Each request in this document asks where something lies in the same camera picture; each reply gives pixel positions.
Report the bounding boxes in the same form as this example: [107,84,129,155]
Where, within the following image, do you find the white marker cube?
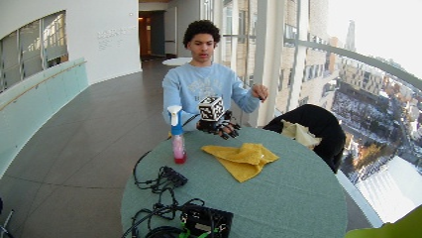
[197,96,225,122]

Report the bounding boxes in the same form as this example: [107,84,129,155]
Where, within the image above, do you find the black cable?
[119,150,206,238]

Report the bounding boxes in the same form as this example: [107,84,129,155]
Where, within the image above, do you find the yellow cloth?
[201,142,281,183]

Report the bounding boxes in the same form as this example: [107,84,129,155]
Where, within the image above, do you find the yellow-green chair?
[343,204,422,238]

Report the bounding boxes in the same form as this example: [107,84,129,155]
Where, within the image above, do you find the wooden handrail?
[0,59,88,112]

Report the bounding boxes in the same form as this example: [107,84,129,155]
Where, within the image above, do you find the black power strip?
[158,166,190,188]

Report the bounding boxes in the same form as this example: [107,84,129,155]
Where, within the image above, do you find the black electronics box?
[179,204,234,238]

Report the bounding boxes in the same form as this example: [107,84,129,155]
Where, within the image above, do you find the pink spray bottle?
[166,105,189,165]

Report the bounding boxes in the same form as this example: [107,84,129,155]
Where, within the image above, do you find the light blue sweatshirt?
[161,62,262,133]

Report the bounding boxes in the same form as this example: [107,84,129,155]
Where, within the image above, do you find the white round table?
[161,57,194,66]

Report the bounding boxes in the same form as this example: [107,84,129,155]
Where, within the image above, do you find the grey window railing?
[283,38,422,92]

